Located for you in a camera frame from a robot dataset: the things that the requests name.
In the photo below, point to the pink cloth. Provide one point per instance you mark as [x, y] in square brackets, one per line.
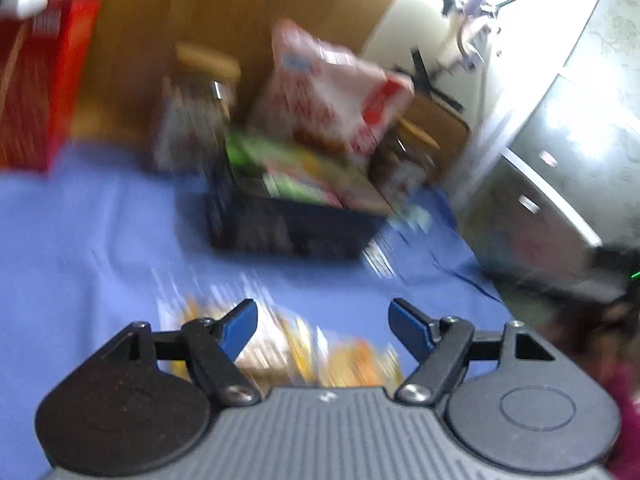
[625, 395]

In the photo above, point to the pink white snack bag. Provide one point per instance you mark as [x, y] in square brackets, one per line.
[325, 90]

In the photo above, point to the light green cake packet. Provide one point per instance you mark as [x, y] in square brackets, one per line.
[300, 177]

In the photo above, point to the red gift box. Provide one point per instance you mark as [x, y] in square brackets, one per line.
[35, 90]

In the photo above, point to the blue printed cloth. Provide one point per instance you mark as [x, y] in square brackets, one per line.
[75, 240]

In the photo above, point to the black tape strip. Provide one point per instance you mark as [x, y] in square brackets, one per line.
[445, 97]
[422, 67]

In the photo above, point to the gold-lidded jar of purple nuts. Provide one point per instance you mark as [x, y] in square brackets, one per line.
[192, 110]

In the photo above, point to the yellow-edged nut packet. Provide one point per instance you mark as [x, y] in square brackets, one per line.
[350, 365]

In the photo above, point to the gold-lidded jar of brown nuts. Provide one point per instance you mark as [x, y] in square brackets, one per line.
[405, 165]

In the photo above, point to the small green snack packet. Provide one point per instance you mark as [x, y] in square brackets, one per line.
[247, 152]

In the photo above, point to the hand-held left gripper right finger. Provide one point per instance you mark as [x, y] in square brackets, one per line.
[407, 327]

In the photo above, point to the clear seed packet with barcode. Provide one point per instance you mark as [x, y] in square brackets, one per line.
[270, 342]

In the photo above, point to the black printed box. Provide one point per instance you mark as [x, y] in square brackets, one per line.
[285, 230]

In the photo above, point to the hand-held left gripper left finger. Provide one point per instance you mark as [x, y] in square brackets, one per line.
[240, 327]

